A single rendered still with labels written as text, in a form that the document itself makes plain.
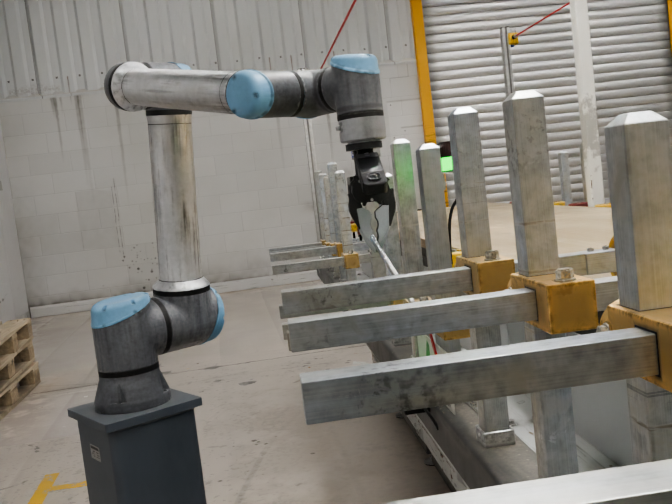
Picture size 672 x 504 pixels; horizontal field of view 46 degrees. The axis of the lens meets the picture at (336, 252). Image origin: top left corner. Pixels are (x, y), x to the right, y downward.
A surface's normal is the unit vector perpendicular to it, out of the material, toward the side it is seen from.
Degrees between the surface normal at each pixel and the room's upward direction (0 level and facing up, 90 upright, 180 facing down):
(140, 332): 90
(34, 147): 90
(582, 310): 90
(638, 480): 0
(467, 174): 90
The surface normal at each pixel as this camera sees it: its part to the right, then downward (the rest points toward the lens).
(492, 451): -0.11, -0.99
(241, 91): -0.67, 0.15
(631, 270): -0.99, 0.12
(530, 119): 0.10, 0.07
